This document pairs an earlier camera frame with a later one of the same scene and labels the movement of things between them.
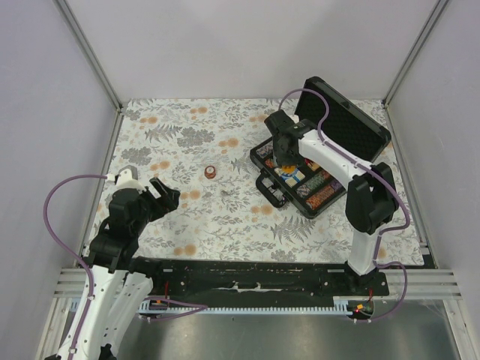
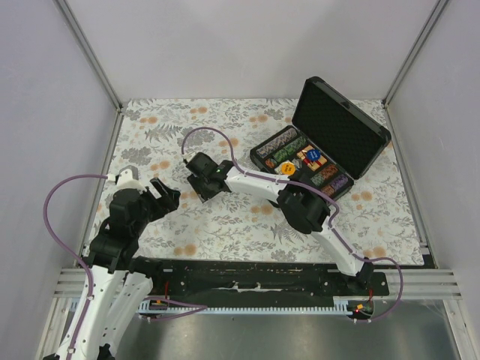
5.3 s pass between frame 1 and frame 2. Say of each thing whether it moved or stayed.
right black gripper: moved
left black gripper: stayed
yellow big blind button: stayed
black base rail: stayed
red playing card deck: stayed
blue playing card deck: moved
